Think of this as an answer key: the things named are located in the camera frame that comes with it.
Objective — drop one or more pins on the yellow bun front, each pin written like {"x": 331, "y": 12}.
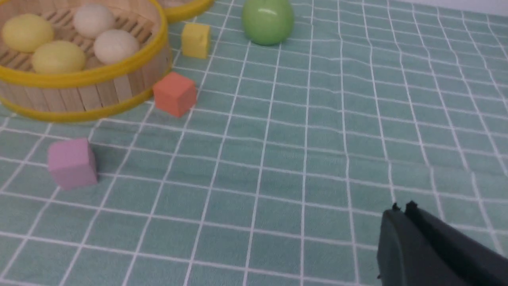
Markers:
{"x": 58, "y": 57}

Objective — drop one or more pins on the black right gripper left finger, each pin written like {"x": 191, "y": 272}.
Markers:
{"x": 406, "y": 258}

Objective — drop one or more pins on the green checkered tablecloth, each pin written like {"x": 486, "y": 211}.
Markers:
{"x": 280, "y": 173}

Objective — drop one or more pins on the bamboo steamer tray yellow rim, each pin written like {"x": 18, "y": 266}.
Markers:
{"x": 99, "y": 90}

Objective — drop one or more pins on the green apple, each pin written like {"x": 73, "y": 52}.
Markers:
{"x": 267, "y": 22}

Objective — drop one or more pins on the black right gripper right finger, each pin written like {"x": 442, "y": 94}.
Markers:
{"x": 471, "y": 261}

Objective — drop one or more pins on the white bun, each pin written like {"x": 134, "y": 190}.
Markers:
{"x": 92, "y": 19}
{"x": 114, "y": 45}

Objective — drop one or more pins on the yellow foam cube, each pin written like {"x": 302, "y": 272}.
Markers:
{"x": 195, "y": 40}

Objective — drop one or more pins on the pink foam cube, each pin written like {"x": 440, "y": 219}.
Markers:
{"x": 72, "y": 163}

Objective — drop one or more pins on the orange foam cube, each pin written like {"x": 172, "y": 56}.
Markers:
{"x": 175, "y": 94}

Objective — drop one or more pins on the yellow bun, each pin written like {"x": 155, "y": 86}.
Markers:
{"x": 58, "y": 57}
{"x": 26, "y": 32}

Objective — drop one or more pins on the white bun front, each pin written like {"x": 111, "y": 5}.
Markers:
{"x": 114, "y": 45}

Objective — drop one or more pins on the woven bamboo steamer lid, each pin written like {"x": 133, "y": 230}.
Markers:
{"x": 181, "y": 10}

